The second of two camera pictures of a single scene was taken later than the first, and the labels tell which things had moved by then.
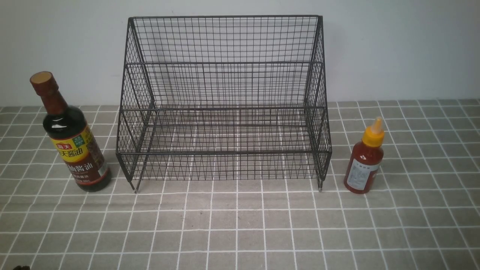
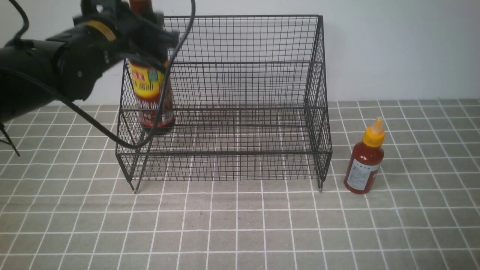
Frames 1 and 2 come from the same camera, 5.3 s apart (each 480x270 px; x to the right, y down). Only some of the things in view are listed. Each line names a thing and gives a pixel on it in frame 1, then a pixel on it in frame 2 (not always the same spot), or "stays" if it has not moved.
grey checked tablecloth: [423, 214] stays
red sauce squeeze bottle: [365, 159] stays
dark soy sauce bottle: [67, 129] → [147, 82]
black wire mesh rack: [244, 98] stays
